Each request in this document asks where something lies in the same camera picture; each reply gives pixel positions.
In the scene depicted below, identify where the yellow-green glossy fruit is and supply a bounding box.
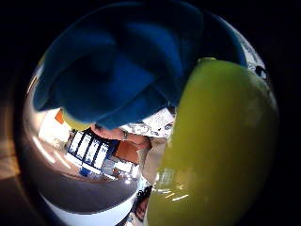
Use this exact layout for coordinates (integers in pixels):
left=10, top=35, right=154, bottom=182
left=144, top=56, right=280, bottom=226

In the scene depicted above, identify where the orange panel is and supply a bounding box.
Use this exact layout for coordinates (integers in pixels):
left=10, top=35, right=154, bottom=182
left=114, top=140, right=141, bottom=165

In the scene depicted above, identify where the white sheet with black print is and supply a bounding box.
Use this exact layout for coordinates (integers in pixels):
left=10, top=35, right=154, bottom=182
left=119, top=107, right=176, bottom=139

